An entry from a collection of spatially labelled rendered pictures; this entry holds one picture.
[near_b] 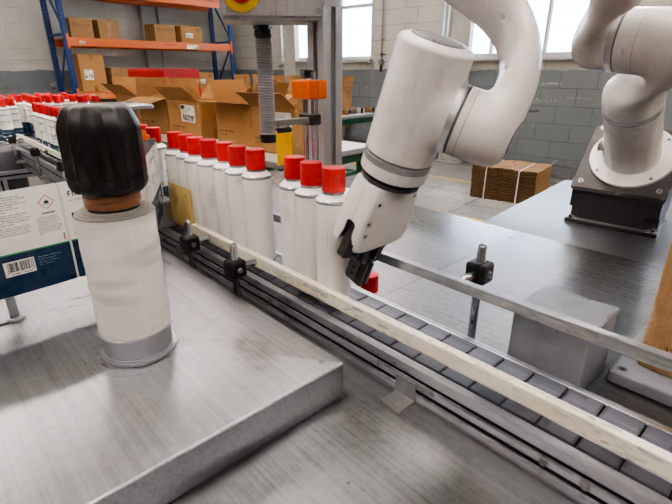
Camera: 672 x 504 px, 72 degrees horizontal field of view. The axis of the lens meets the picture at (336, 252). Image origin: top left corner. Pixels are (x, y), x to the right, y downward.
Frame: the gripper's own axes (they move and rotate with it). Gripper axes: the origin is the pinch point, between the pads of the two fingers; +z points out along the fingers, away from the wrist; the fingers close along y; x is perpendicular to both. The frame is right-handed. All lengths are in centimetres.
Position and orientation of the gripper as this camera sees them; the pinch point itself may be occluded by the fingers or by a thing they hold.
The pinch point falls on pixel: (359, 269)
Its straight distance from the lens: 66.3
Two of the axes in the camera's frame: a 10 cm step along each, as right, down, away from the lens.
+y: -7.3, 2.5, -6.3
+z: -2.3, 7.8, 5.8
